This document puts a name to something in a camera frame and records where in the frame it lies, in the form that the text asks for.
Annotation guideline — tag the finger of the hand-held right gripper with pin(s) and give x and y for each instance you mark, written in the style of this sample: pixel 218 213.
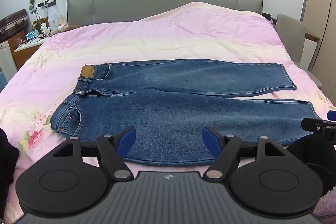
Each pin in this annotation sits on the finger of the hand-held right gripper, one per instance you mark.
pixel 332 115
pixel 315 126

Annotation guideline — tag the clear glass cup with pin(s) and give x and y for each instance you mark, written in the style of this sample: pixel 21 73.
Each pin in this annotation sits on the clear glass cup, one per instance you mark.
pixel 19 41

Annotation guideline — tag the wooden nightstand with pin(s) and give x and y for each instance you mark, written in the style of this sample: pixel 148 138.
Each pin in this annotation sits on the wooden nightstand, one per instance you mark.
pixel 25 52

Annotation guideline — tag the pink floral duvet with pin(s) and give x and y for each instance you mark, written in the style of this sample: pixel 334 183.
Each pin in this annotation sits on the pink floral duvet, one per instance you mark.
pixel 170 35

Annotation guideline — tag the black wall socket strip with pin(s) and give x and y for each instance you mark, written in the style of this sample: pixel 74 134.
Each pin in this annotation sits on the black wall socket strip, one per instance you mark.
pixel 48 2

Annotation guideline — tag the white cabinet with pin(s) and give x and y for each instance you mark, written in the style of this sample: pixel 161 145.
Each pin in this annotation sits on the white cabinet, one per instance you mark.
pixel 6 61

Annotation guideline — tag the small green plant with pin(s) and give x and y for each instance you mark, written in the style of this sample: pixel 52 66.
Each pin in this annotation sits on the small green plant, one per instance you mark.
pixel 32 2

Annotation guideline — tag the blue denim pants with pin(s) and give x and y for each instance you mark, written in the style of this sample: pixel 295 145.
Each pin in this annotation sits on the blue denim pants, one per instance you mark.
pixel 170 113

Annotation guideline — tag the person's right forearm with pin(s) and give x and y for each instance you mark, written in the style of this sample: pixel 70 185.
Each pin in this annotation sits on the person's right forearm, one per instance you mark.
pixel 326 203

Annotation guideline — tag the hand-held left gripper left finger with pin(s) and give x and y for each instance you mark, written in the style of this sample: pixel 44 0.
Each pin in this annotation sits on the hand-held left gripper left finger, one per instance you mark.
pixel 129 138

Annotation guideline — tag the small white lamp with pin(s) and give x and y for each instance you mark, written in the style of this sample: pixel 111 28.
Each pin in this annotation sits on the small white lamp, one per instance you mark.
pixel 53 20

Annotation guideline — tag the grey chair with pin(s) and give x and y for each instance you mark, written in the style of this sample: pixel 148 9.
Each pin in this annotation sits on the grey chair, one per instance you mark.
pixel 291 35

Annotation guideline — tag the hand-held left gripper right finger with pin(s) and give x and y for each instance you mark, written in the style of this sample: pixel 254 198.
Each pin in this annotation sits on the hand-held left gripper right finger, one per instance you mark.
pixel 210 139

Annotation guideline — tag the blue patterned box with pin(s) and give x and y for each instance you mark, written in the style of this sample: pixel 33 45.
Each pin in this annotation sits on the blue patterned box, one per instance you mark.
pixel 32 35

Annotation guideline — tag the dark cloth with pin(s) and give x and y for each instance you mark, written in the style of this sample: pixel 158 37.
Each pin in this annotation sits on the dark cloth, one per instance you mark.
pixel 8 155

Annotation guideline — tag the dark brown suitcase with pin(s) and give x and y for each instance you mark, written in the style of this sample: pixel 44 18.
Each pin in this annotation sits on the dark brown suitcase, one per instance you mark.
pixel 11 24

